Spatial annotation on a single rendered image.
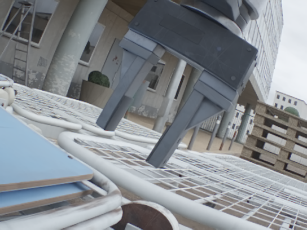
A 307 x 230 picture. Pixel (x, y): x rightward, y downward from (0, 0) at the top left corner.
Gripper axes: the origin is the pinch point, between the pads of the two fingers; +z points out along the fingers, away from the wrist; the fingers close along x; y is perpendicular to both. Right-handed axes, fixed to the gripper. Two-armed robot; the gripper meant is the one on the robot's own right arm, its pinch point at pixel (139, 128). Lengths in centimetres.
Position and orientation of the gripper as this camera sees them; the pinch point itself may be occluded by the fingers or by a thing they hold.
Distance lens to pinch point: 35.5
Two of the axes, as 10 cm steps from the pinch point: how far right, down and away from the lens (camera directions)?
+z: -5.4, 8.4, 0.9
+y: 2.6, 0.6, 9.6
